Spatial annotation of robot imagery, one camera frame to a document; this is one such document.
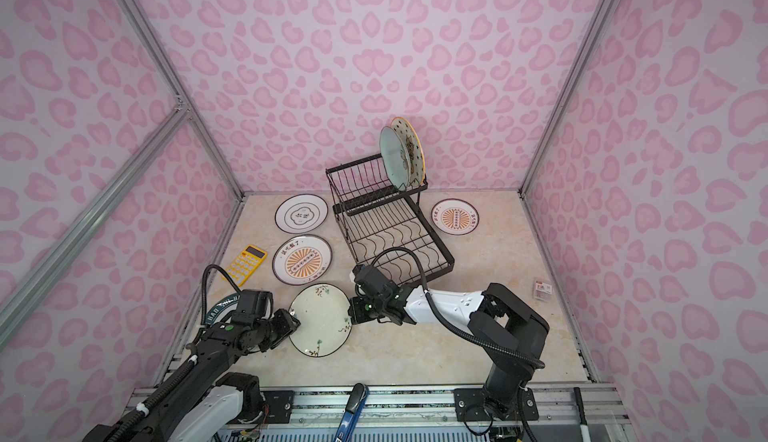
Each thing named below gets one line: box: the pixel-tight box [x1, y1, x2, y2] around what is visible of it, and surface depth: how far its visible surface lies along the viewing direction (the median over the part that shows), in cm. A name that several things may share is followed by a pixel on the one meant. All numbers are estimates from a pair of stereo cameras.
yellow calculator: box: [221, 244, 268, 287], surface depth 102 cm
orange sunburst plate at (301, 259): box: [272, 234, 333, 286], surface depth 103 cm
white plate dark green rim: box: [205, 293, 241, 326], surface depth 92 cm
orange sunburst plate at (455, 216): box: [431, 198, 480, 236], surface depth 115 cm
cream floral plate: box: [288, 283, 353, 358], surface depth 87 cm
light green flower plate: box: [379, 126, 412, 192], surface depth 93 cm
